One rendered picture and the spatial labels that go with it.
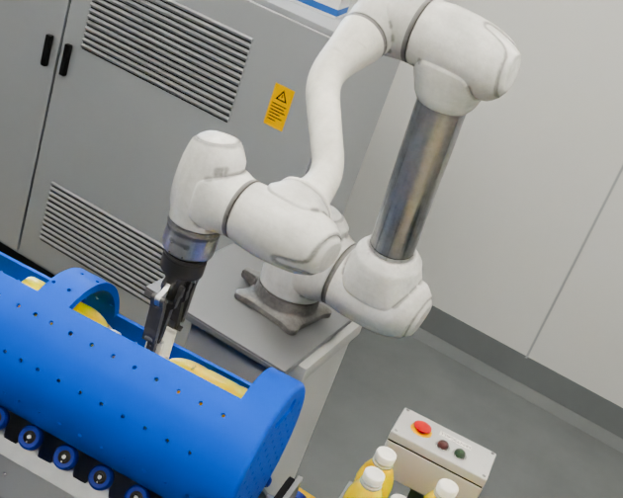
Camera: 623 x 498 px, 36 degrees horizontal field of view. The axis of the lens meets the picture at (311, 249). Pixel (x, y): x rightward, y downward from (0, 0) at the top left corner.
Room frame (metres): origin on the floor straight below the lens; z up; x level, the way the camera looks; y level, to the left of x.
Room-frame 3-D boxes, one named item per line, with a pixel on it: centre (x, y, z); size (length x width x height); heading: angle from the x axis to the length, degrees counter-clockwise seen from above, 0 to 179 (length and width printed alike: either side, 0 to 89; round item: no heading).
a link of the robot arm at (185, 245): (1.40, 0.19, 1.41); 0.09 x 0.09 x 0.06
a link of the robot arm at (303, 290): (2.00, 0.00, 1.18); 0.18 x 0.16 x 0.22; 70
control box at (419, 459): (1.56, -0.37, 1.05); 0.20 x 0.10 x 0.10; 77
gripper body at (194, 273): (1.40, 0.19, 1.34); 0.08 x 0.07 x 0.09; 166
